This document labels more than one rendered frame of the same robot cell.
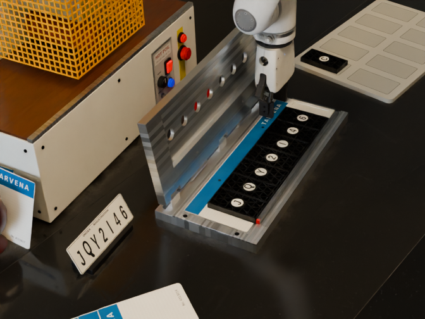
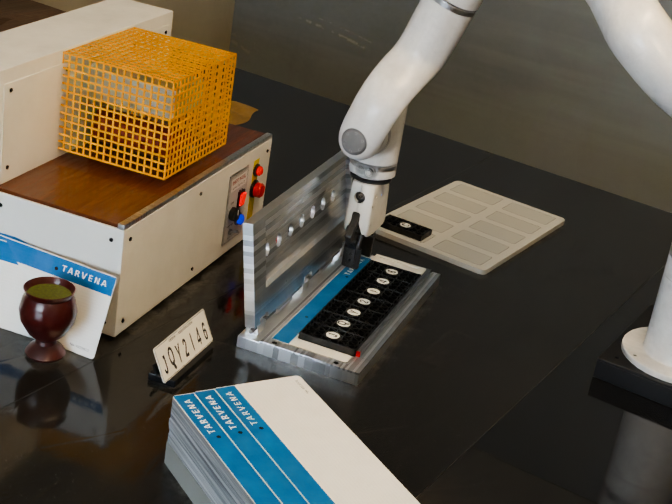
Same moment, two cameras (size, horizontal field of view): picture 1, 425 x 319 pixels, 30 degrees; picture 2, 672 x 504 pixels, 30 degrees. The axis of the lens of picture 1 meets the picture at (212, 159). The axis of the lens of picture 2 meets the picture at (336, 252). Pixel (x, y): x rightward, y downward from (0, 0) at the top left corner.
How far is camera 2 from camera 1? 0.75 m
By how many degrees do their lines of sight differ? 18
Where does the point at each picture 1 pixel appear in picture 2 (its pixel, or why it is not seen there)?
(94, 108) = (176, 216)
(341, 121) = (433, 280)
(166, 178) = (259, 295)
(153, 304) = (275, 389)
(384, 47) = (469, 224)
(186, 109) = (282, 228)
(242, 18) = (351, 139)
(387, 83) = (478, 256)
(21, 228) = (87, 333)
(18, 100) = (95, 192)
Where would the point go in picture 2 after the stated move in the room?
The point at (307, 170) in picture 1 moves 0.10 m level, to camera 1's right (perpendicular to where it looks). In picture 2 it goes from (403, 318) to (460, 321)
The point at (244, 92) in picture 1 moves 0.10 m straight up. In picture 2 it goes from (330, 233) to (339, 181)
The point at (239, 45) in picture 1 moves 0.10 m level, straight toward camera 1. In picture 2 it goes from (330, 179) to (337, 201)
